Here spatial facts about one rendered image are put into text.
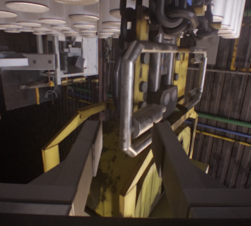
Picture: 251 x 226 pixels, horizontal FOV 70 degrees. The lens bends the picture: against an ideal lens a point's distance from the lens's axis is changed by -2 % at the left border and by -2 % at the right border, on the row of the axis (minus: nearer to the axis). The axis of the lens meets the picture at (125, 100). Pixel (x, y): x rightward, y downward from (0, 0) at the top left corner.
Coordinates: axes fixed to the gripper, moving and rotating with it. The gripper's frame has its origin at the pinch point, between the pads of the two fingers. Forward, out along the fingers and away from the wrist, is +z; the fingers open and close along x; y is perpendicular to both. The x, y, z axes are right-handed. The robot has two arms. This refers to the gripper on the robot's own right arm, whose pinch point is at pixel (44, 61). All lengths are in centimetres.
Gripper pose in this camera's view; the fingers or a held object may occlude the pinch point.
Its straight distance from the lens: 34.9
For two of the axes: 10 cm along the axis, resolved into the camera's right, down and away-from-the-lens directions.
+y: 0.3, -9.6, -2.8
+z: 9.8, -0.2, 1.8
